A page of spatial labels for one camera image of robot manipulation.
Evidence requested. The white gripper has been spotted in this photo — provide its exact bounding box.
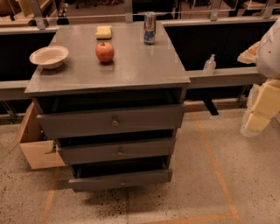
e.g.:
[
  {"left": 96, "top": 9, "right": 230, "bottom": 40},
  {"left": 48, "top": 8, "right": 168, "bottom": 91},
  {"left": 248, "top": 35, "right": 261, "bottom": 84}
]
[{"left": 237, "top": 42, "right": 280, "bottom": 137}]

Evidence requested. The red apple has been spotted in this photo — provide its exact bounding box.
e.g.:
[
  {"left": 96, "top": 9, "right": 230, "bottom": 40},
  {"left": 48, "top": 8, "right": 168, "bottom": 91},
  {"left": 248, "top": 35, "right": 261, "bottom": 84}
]
[{"left": 95, "top": 42, "right": 115, "bottom": 63}]

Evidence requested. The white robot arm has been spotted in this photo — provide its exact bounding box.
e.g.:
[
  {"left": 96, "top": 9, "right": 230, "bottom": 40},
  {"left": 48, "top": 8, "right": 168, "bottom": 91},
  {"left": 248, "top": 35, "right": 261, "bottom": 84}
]
[{"left": 237, "top": 19, "right": 280, "bottom": 137}]

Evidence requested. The clear sanitizer pump bottle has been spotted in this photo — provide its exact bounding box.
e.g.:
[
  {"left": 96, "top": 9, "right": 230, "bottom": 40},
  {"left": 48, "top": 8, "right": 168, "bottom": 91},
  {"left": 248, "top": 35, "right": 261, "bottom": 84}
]
[{"left": 203, "top": 54, "right": 216, "bottom": 75}]

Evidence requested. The silver blue drink can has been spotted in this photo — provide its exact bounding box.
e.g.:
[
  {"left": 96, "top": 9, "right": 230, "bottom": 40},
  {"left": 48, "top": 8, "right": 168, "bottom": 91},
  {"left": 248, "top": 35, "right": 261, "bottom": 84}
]
[{"left": 143, "top": 11, "right": 156, "bottom": 45}]

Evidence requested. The middle grey drawer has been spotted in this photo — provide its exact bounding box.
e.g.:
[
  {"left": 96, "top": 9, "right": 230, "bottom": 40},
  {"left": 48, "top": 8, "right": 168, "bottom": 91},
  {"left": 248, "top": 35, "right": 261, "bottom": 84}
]
[{"left": 58, "top": 137, "right": 176, "bottom": 165}]

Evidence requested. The grey drawer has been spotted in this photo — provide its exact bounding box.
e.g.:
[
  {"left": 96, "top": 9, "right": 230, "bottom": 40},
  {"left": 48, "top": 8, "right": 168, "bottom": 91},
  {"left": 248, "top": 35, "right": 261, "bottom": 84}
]
[
  {"left": 69, "top": 169, "right": 172, "bottom": 192},
  {"left": 37, "top": 104, "right": 183, "bottom": 139},
  {"left": 58, "top": 137, "right": 176, "bottom": 165}
]

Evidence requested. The grey drawer cabinet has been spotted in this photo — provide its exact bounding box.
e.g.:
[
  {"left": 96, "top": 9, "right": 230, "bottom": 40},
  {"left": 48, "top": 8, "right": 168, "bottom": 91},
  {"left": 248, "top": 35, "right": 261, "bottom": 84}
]
[{"left": 25, "top": 23, "right": 190, "bottom": 192}]

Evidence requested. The top grey drawer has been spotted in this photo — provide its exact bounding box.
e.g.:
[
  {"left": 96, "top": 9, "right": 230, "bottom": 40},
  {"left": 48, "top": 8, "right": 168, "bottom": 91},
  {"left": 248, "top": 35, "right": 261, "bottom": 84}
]
[{"left": 37, "top": 104, "right": 183, "bottom": 139}]

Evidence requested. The yellow sponge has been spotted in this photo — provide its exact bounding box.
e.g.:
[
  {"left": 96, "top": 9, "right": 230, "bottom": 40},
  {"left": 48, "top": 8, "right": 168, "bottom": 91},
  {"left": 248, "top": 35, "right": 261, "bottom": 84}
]
[{"left": 95, "top": 25, "right": 112, "bottom": 39}]

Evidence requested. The bottom grey drawer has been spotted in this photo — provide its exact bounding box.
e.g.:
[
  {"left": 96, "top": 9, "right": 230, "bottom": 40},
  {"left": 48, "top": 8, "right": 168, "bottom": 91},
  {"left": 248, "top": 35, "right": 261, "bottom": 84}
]
[{"left": 69, "top": 169, "right": 172, "bottom": 192}]

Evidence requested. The white paper bowl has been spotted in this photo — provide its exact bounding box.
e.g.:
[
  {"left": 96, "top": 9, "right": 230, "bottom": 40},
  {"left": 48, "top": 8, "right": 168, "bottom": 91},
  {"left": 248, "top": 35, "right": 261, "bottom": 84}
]
[{"left": 29, "top": 45, "right": 69, "bottom": 69}]

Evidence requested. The open cardboard box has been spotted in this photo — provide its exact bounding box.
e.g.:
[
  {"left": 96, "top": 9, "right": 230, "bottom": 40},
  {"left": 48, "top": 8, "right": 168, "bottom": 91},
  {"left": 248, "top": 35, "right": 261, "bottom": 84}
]
[{"left": 9, "top": 102, "right": 66, "bottom": 170}]

